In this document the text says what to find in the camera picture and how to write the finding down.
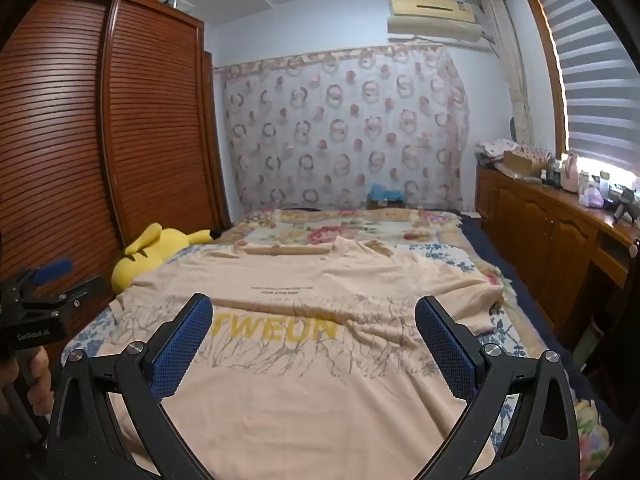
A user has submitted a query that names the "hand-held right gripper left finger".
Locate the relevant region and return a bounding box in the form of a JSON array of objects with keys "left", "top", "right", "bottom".
[{"left": 47, "top": 293, "right": 214, "bottom": 480}]

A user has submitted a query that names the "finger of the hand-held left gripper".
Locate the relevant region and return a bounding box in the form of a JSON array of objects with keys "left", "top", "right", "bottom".
[
  {"left": 7, "top": 258, "right": 73, "bottom": 306},
  {"left": 25, "top": 276, "right": 108, "bottom": 318}
]

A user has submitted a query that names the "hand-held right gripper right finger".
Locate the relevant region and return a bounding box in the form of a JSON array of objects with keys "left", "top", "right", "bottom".
[{"left": 414, "top": 296, "right": 583, "bottom": 480}]

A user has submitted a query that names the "beige printed t-shirt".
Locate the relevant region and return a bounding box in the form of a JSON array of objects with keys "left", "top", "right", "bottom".
[{"left": 62, "top": 235, "right": 506, "bottom": 480}]

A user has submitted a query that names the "person's left hand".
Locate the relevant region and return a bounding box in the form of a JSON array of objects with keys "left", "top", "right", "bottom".
[{"left": 24, "top": 349, "right": 53, "bottom": 415}]

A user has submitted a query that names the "yellow plush toy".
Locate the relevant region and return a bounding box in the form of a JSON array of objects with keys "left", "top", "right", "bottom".
[{"left": 111, "top": 223, "right": 223, "bottom": 295}]

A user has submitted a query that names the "blue floral quilt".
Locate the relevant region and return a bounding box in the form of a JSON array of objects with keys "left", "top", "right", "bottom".
[{"left": 62, "top": 242, "right": 531, "bottom": 441}]

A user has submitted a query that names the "dark blue bed sheet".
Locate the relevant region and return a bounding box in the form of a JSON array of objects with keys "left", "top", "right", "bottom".
[{"left": 460, "top": 214, "right": 616, "bottom": 441}]

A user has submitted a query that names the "brown slatted wooden wardrobe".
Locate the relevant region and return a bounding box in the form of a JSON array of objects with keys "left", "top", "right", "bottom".
[{"left": 0, "top": 0, "right": 232, "bottom": 321}]

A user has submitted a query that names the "long wooden cabinet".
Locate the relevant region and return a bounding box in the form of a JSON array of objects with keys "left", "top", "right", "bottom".
[{"left": 475, "top": 165, "right": 640, "bottom": 356}]

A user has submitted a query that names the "yellow patterned cloth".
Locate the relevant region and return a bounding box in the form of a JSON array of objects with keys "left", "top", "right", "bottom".
[{"left": 574, "top": 399, "right": 615, "bottom": 480}]

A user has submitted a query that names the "pink floral blanket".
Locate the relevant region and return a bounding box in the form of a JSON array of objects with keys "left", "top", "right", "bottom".
[{"left": 220, "top": 207, "right": 506, "bottom": 306}]

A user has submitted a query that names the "open cardboard box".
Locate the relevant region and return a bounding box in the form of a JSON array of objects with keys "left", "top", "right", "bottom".
[{"left": 502, "top": 150, "right": 548, "bottom": 177}]

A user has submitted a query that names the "folded patterned cloth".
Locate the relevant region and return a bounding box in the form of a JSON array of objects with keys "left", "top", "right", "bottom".
[{"left": 475, "top": 138, "right": 551, "bottom": 163}]

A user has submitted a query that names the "pink thermos jug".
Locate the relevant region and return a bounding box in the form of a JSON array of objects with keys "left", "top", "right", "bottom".
[{"left": 562, "top": 154, "right": 581, "bottom": 191}]

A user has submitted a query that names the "small black tripod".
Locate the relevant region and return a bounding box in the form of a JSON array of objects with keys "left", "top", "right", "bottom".
[{"left": 612, "top": 187, "right": 638, "bottom": 223}]

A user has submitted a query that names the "sheer curtain with pink circles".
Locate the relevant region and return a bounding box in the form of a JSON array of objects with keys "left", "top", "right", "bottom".
[{"left": 212, "top": 44, "right": 473, "bottom": 213}]

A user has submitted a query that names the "cream tied window curtain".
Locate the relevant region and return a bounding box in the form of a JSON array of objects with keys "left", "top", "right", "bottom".
[{"left": 482, "top": 0, "right": 535, "bottom": 146}]

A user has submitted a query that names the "grey striped window blind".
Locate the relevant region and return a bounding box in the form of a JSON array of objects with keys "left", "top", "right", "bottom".
[{"left": 532, "top": 0, "right": 640, "bottom": 176}]

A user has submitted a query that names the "cream wall air conditioner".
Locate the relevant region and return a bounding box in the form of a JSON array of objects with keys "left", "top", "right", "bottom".
[{"left": 386, "top": 0, "right": 483, "bottom": 41}]

